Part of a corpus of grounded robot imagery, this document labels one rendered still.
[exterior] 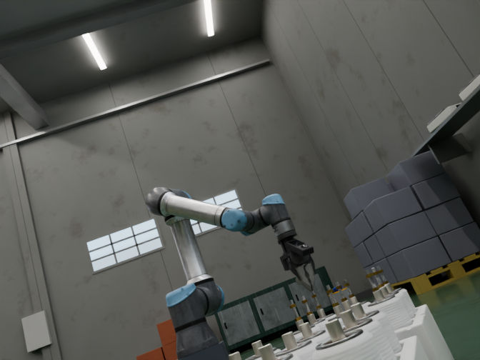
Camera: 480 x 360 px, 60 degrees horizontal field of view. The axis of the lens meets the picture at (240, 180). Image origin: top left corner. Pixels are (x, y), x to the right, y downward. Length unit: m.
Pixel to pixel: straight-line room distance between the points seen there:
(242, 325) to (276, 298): 0.63
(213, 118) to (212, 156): 0.90
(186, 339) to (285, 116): 8.19
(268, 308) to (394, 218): 2.68
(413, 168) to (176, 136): 5.74
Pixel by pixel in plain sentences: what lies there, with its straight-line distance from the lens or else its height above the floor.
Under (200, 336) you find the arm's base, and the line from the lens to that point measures 1.51.
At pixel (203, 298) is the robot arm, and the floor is 0.46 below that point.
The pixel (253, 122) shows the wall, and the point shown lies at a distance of 9.30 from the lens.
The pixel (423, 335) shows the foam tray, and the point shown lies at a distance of 1.13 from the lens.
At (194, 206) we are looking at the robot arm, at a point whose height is 0.77.
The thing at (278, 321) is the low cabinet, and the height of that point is 0.22.
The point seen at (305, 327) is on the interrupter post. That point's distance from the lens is 0.93.
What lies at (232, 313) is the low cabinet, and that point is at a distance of 6.43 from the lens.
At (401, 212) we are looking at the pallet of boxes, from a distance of 4.61.
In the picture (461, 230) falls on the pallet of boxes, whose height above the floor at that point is 0.41.
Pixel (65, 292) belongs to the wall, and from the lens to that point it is 8.95.
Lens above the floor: 0.32
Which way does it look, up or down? 18 degrees up
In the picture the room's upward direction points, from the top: 22 degrees counter-clockwise
